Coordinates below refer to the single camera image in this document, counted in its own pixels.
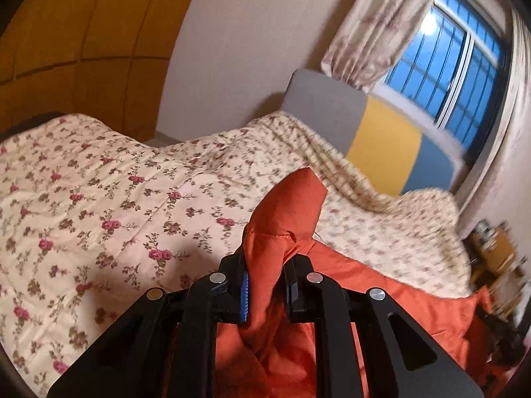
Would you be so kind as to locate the orange puffer jacket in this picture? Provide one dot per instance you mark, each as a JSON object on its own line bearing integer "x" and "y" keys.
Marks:
{"x": 286, "y": 215}

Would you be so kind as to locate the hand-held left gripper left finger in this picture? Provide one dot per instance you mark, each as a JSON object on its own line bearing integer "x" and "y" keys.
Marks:
{"x": 244, "y": 298}

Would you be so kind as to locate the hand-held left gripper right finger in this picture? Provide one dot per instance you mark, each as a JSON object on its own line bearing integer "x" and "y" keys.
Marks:
{"x": 296, "y": 294}

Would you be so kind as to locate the floral quilted blanket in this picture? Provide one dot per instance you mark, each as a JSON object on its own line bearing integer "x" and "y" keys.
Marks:
{"x": 103, "y": 199}

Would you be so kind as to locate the long patterned curtain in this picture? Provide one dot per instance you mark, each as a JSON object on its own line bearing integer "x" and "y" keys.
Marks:
{"x": 502, "y": 153}

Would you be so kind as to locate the barred window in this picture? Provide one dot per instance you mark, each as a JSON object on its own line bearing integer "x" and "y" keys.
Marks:
{"x": 448, "y": 58}

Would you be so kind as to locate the short patterned curtain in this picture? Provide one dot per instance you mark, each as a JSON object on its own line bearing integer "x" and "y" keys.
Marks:
{"x": 381, "y": 20}

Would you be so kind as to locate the wooden side desk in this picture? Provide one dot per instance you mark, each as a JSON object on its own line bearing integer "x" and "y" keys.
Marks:
{"x": 493, "y": 253}

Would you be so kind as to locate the grey yellow blue headboard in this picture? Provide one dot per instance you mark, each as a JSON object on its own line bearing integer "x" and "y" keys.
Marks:
{"x": 381, "y": 141}

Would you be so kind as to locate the wooden wardrobe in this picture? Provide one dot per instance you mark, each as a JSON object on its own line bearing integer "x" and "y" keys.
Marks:
{"x": 83, "y": 29}

